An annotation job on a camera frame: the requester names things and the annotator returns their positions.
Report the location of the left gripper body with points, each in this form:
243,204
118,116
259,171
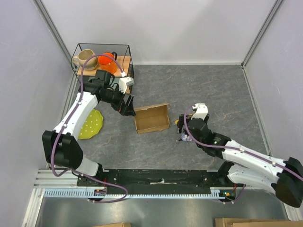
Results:
123,107

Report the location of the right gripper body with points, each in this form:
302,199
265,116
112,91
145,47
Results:
181,122

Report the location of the small purple white packet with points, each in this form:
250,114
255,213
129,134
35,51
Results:
184,137

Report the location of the brown cardboard express box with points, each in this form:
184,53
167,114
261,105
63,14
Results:
152,118

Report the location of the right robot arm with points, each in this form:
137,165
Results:
283,178

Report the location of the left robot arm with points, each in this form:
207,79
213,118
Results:
61,144

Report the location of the yellow-green dotted plate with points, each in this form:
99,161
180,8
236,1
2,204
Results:
92,125

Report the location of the orange mug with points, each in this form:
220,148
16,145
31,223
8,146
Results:
106,62

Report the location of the beige ceramic mug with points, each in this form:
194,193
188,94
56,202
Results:
86,59

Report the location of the cardboard piece bottom centre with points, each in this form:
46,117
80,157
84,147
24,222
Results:
122,224

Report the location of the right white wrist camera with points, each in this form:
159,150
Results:
200,111

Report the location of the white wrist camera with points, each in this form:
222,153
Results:
124,82
200,111

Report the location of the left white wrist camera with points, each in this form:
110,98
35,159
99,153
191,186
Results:
124,82

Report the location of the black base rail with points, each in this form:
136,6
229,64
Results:
167,182

